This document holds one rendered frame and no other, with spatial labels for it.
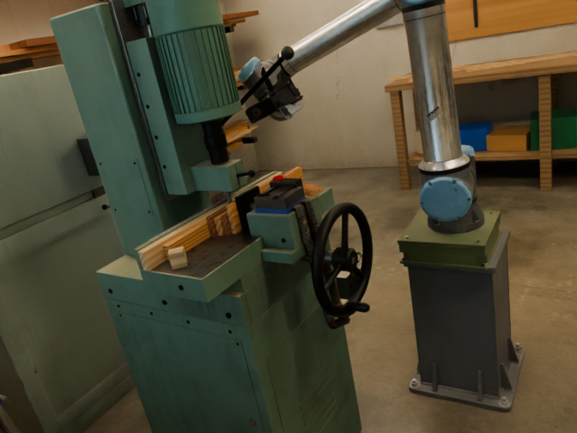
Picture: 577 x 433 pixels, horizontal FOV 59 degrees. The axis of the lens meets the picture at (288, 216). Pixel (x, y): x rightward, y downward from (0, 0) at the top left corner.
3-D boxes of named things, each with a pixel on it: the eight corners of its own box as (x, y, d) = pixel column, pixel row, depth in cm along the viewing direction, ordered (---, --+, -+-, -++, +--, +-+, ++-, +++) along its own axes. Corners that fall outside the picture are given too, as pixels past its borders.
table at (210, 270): (239, 310, 107) (233, 285, 105) (145, 291, 125) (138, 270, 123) (362, 205, 153) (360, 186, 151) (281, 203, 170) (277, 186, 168)
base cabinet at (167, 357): (298, 536, 148) (246, 330, 124) (163, 471, 181) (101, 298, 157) (364, 429, 182) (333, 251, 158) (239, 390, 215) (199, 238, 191)
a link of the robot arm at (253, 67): (245, 71, 173) (270, 99, 174) (229, 77, 163) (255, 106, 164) (262, 52, 168) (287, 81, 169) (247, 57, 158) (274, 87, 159)
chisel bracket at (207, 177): (233, 197, 136) (226, 167, 133) (196, 196, 144) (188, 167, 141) (250, 187, 141) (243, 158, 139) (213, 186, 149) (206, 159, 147)
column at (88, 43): (171, 263, 149) (94, 3, 125) (123, 256, 162) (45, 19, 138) (220, 232, 166) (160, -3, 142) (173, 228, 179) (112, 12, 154)
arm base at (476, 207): (429, 213, 190) (427, 188, 186) (483, 210, 183) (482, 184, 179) (426, 234, 173) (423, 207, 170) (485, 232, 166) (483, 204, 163)
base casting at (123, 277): (245, 329, 124) (238, 297, 121) (102, 297, 157) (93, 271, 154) (332, 250, 158) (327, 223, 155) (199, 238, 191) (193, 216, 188)
